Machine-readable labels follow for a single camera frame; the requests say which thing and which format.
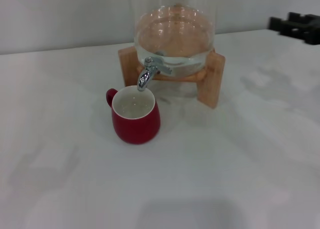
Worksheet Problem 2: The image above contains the chrome faucet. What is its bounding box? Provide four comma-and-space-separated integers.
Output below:
136, 56, 174, 92

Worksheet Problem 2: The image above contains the red ceramic cup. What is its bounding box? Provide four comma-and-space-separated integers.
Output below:
105, 85, 161, 145

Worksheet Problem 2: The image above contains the wooden dispenser stand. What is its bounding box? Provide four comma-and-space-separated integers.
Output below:
117, 45, 226, 110

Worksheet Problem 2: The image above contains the glass water dispenser jar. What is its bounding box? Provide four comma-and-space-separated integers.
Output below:
132, 0, 216, 73

